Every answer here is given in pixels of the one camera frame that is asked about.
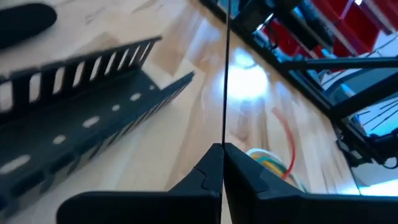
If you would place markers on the red storage bins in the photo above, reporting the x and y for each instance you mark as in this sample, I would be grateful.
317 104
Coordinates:
360 28

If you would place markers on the black work glove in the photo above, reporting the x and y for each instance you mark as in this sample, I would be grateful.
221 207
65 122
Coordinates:
25 21

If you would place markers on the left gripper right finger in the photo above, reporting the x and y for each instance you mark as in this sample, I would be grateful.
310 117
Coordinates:
295 211

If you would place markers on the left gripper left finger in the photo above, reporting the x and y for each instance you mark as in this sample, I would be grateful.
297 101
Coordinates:
155 208

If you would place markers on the black aluminium table frame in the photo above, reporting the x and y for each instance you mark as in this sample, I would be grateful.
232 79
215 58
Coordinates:
342 63

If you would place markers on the black zip tie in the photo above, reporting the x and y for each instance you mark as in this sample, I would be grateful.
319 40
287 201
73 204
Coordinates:
225 77

